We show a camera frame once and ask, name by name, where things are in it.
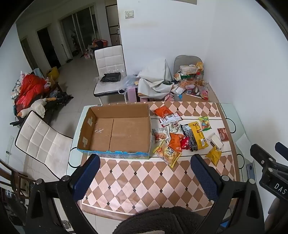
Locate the small yellow snack bag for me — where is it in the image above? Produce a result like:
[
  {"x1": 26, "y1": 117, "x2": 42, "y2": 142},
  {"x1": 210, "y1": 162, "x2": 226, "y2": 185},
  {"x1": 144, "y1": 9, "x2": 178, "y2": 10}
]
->
[{"x1": 206, "y1": 146, "x2": 222, "y2": 167}]

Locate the yellow black noodle pack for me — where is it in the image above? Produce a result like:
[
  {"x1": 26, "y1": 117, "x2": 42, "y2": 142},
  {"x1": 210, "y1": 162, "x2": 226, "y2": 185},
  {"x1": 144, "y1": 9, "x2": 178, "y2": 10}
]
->
[{"x1": 181, "y1": 121, "x2": 208, "y2": 151}]

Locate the small red snack packet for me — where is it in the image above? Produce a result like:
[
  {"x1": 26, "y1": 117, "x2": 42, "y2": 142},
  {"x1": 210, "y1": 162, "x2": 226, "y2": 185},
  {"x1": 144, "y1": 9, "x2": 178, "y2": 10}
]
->
[{"x1": 180, "y1": 136, "x2": 190, "y2": 150}]

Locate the egg biscuit snack bag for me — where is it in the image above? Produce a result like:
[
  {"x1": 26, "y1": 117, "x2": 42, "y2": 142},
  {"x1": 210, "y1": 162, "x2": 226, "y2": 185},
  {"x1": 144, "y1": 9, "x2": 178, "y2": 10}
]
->
[{"x1": 153, "y1": 141, "x2": 182, "y2": 168}]

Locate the orange snack bag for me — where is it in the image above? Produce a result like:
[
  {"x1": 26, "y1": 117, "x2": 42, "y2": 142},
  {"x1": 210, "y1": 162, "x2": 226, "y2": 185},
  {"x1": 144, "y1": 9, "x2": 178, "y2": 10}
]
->
[{"x1": 168, "y1": 133, "x2": 184, "y2": 152}]

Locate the red white snack pack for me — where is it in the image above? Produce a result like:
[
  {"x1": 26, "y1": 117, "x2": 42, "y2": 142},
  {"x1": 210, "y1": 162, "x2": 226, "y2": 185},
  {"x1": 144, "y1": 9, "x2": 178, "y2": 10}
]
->
[{"x1": 159, "y1": 113, "x2": 182, "y2": 127}]

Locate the orange chip bag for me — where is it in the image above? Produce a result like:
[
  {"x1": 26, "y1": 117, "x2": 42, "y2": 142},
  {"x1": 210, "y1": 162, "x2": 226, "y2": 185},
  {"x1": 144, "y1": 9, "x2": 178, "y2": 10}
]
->
[{"x1": 153, "y1": 106, "x2": 173, "y2": 118}]

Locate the cardboard box of snacks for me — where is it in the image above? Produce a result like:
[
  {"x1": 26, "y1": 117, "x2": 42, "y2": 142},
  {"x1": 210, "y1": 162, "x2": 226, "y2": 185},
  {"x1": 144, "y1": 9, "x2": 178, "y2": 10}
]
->
[{"x1": 182, "y1": 83, "x2": 219, "y2": 103}]

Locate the pile of snacks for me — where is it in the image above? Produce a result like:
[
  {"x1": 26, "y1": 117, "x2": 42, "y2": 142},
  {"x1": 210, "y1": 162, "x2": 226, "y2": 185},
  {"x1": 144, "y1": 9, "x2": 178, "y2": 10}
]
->
[{"x1": 171, "y1": 61, "x2": 208, "y2": 100}]

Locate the grey chair with snacks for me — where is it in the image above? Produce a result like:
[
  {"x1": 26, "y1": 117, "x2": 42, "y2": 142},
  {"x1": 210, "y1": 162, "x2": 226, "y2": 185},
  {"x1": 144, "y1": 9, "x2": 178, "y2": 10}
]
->
[{"x1": 173, "y1": 55, "x2": 202, "y2": 81}]

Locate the brown red small packet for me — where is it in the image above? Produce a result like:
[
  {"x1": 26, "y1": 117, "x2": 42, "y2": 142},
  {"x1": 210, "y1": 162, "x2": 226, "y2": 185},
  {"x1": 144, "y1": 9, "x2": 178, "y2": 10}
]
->
[{"x1": 217, "y1": 128, "x2": 229, "y2": 142}]

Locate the green candy bag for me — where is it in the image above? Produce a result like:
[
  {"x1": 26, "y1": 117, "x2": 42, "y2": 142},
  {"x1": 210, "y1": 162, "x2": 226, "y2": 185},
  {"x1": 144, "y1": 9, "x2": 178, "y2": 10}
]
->
[{"x1": 199, "y1": 116, "x2": 211, "y2": 131}]

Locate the dark fleece sleeve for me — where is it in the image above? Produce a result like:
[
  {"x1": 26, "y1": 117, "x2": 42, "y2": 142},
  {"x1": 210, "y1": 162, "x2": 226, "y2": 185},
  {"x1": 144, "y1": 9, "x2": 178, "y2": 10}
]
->
[{"x1": 113, "y1": 206, "x2": 204, "y2": 233}]

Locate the white chair near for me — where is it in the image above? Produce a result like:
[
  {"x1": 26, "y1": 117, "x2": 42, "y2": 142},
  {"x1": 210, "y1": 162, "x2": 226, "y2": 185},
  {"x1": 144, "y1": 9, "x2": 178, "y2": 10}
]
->
[{"x1": 15, "y1": 111, "x2": 73, "y2": 179}]

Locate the small cat picture packet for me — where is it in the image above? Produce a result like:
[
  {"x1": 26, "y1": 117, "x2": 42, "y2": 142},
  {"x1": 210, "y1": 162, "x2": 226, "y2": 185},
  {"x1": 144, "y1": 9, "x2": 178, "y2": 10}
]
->
[{"x1": 169, "y1": 121, "x2": 180, "y2": 133}]

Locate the white goose plush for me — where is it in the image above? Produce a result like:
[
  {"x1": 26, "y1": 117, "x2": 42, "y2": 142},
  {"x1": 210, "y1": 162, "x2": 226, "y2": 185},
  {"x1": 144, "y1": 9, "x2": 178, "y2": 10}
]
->
[{"x1": 17, "y1": 97, "x2": 57, "y2": 118}]

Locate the open cardboard box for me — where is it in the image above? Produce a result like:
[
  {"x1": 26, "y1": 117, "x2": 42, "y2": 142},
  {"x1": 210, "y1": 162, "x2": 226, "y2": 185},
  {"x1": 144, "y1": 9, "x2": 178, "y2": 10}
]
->
[{"x1": 77, "y1": 103, "x2": 151, "y2": 159}]

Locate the white cloth bag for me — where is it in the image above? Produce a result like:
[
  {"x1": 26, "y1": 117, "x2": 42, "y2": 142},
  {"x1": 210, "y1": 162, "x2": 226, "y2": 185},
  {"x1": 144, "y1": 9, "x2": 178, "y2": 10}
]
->
[{"x1": 137, "y1": 58, "x2": 172, "y2": 99}]

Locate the red plastic bag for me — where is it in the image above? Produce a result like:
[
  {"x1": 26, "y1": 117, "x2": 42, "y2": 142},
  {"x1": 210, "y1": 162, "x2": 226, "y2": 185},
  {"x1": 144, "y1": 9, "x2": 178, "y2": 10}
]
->
[{"x1": 15, "y1": 74, "x2": 49, "y2": 112}]

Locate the pink suitcase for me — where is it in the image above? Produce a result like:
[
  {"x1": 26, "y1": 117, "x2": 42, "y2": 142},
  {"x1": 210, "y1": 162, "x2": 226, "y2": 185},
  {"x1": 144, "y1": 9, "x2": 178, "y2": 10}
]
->
[{"x1": 127, "y1": 87, "x2": 137, "y2": 103}]

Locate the yellow bag on floor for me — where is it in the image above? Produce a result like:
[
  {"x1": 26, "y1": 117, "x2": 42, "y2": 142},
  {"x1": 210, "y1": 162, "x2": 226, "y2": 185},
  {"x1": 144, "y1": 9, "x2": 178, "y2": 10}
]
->
[{"x1": 46, "y1": 67, "x2": 60, "y2": 81}]

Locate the black bag on chair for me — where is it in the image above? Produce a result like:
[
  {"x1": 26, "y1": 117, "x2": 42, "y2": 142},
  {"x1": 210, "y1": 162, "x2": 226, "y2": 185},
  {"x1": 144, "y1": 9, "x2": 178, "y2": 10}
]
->
[{"x1": 101, "y1": 72, "x2": 121, "y2": 82}]

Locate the wall switch plate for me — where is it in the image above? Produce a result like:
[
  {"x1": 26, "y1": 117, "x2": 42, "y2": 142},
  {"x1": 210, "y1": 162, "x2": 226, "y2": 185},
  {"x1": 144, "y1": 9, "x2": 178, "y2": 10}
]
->
[{"x1": 125, "y1": 10, "x2": 134, "y2": 19}]

